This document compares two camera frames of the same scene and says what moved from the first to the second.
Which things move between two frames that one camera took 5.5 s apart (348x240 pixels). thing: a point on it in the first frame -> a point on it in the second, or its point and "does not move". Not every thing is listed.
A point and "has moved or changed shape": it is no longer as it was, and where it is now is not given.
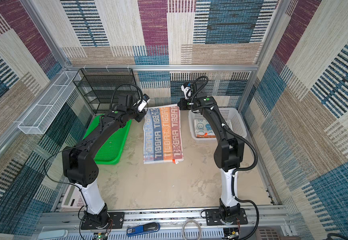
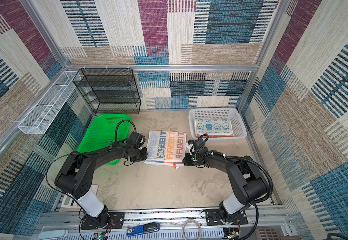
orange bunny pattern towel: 205,135 does not move
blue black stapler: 147,228 does not move
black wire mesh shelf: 101,87 does not move
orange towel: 162,135 has moved or changed shape
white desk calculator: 73,197 does not move
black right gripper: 182,104 -> 186,160
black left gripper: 141,114 -> 144,156
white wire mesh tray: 38,120 does not move
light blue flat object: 53,234 does not move
